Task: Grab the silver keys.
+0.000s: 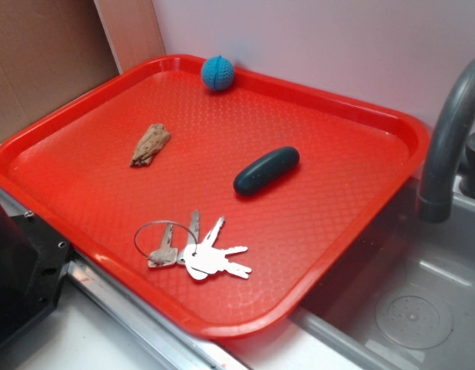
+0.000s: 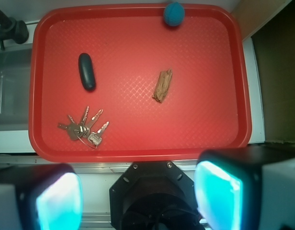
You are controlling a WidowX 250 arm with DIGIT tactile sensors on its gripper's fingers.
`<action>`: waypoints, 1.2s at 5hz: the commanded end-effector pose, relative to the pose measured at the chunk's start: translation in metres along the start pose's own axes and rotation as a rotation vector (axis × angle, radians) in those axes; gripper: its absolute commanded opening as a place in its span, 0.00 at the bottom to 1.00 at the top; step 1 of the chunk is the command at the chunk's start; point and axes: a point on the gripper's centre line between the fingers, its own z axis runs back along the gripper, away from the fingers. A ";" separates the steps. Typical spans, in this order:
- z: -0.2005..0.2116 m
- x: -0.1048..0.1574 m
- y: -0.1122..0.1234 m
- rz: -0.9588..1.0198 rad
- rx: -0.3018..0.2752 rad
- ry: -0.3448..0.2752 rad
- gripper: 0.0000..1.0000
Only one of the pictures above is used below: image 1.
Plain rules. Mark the silver keys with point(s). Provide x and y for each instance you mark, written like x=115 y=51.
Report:
x=200 y=258

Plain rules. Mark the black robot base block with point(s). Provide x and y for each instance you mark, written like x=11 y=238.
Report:
x=33 y=262

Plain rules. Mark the red plastic tray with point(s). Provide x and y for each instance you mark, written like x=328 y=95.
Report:
x=72 y=168

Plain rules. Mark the dark teal oblong case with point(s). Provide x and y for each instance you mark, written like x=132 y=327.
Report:
x=266 y=170

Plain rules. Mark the brown wood piece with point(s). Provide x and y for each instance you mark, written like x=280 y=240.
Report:
x=150 y=144

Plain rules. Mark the blue textured ball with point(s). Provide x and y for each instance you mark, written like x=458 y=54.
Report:
x=217 y=73

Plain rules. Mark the grey sink basin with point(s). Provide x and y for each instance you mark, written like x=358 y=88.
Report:
x=402 y=296

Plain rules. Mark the grey sink faucet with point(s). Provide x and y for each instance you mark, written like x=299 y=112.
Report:
x=451 y=152

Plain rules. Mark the brown cardboard panel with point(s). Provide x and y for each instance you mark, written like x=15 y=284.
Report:
x=52 y=52

